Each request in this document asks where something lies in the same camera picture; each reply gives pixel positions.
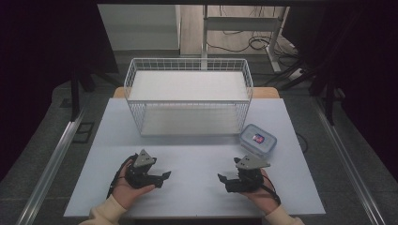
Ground aluminium rail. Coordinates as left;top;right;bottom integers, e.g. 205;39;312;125
312;96;389;225
15;104;88;225

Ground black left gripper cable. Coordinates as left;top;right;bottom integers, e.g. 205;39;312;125
106;154;139;200

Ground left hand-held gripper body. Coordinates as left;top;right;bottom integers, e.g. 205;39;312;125
126;148;158;189

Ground person's right hand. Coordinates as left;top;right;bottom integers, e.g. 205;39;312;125
241;169;282;217

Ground black floor plate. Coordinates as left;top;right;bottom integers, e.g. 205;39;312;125
72;121;96;144

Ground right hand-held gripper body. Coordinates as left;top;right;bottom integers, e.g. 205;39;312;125
233;155;272;193

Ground white power strip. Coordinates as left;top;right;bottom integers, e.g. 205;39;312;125
288;67;304;81

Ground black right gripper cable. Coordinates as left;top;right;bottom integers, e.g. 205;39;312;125
260;173;282;206

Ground black stand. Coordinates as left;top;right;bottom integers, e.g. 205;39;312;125
308;67;345;127
69;67;97;123

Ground white metal desk frame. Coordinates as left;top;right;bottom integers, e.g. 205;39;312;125
201;4;291;73

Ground clear plastic lidded food container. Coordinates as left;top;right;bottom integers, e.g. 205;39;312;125
238;123;278;159

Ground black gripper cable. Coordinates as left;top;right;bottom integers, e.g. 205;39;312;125
106;154;139;200
260;173;282;206

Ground thin black floor cable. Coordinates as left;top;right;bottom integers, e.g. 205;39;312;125
295;131;310;155

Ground person's left hand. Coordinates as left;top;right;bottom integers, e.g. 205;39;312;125
111;158;157;210

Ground white cabinet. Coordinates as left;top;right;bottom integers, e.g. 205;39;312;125
97;4;182;52

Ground black floor cables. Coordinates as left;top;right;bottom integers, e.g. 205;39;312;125
206;5;303;68

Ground white wire basket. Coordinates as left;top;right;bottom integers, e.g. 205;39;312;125
123;57;254;138

